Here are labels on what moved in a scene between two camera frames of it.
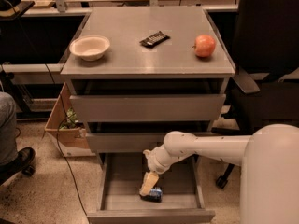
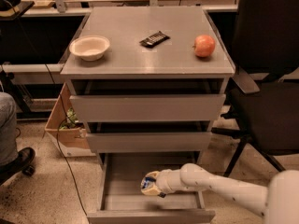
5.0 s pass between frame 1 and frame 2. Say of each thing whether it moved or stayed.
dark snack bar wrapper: stayed
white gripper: moved
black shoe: stayed
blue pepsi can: moved
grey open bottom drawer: stayed
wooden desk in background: stayed
